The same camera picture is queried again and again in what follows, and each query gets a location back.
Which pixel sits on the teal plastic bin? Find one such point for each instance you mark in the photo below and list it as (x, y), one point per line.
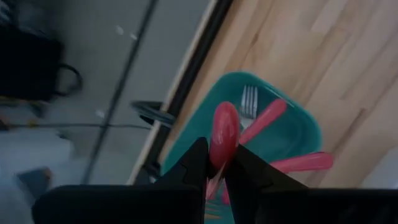
(289, 133)

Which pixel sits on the black aluminium table frame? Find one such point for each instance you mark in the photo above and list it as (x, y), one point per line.
(199, 53)

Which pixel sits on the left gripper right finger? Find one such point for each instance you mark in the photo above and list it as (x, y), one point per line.
(280, 208)

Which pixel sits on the black floor equipment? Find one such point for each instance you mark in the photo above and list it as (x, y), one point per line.
(28, 68)

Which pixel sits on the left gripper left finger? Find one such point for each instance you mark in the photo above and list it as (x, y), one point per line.
(155, 205)

